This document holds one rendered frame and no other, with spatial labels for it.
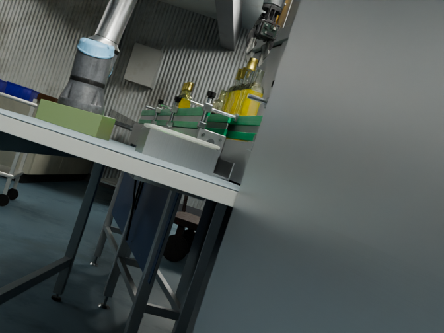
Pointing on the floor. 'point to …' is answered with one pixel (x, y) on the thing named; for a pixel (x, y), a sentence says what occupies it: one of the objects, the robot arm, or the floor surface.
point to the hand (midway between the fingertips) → (253, 61)
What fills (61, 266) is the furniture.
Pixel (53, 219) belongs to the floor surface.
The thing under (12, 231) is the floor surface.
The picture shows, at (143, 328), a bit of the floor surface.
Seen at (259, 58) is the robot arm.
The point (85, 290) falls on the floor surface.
